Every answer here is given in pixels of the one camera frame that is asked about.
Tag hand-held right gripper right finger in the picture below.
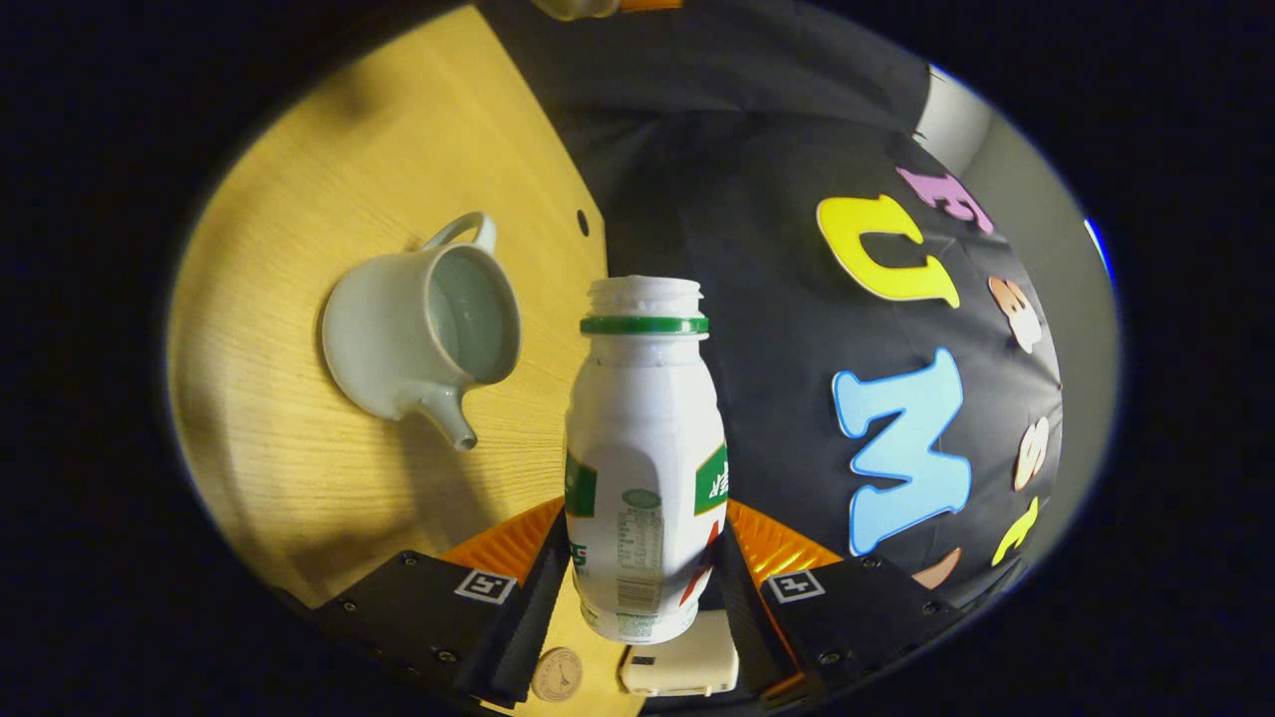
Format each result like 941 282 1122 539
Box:
713 498 969 710

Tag white teacup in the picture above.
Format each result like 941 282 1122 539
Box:
320 211 523 453

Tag round wooden coaster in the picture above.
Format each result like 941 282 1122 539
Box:
529 646 586 704

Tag white plastic water bottle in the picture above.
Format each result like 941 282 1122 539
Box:
564 276 731 646

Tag white toaster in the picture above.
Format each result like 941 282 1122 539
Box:
617 608 741 697

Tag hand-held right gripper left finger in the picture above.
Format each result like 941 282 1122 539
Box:
299 496 574 710

